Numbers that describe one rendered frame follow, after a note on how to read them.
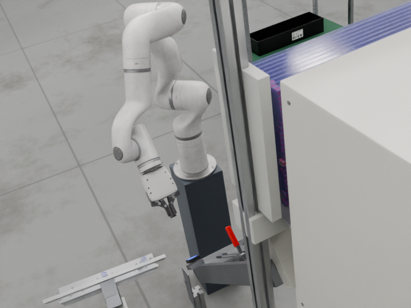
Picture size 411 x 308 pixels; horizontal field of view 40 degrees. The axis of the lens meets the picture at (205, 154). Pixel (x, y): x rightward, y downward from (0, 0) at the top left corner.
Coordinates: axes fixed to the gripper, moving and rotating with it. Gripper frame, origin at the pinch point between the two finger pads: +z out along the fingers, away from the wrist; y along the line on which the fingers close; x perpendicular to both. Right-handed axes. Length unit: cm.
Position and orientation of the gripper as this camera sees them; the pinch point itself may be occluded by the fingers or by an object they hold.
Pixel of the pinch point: (170, 211)
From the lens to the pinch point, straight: 191.3
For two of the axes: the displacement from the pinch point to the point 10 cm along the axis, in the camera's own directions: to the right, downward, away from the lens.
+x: 2.5, -2.0, -9.5
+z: 4.2, 9.0, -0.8
